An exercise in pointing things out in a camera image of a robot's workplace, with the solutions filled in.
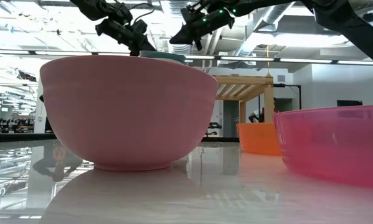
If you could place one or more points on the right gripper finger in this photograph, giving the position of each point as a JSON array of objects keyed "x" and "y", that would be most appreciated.
[
  {"x": 184, "y": 35},
  {"x": 198, "y": 43}
]

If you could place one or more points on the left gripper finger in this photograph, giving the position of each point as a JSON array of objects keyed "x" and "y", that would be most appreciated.
[
  {"x": 135, "y": 48},
  {"x": 148, "y": 43}
]

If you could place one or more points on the dark teal bowl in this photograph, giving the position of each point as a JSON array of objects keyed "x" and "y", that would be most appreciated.
[{"x": 164, "y": 56}]

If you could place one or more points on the large matte pink bowl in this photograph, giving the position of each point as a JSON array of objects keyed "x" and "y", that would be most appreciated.
[{"x": 127, "y": 109}]

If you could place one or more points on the orange plastic bowl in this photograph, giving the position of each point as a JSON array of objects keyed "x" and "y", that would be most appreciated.
[{"x": 257, "y": 138}]

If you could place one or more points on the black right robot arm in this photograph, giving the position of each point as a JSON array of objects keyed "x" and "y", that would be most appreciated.
[{"x": 345, "y": 21}]

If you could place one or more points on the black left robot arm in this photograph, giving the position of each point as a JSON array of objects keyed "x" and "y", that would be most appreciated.
[{"x": 92, "y": 7}]

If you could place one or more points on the wooden slatted shelf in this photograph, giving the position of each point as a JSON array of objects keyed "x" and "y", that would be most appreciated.
[{"x": 268, "y": 99}]

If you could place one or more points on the black and green robot device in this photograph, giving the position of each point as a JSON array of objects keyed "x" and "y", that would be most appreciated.
[{"x": 213, "y": 126}]

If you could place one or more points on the person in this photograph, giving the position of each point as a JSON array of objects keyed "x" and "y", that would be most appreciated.
[{"x": 261, "y": 115}]

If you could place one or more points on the white pillar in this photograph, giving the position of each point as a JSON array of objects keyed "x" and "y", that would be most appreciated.
[{"x": 38, "y": 119}]

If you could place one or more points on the translucent magenta plastic bowl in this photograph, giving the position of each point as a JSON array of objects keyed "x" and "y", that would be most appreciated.
[{"x": 332, "y": 146}]

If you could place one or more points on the ribbed silver ceiling duct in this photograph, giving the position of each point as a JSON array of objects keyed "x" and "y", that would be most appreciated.
[{"x": 180, "y": 48}]

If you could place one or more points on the black wall screen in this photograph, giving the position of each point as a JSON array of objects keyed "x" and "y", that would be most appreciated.
[{"x": 349, "y": 103}]

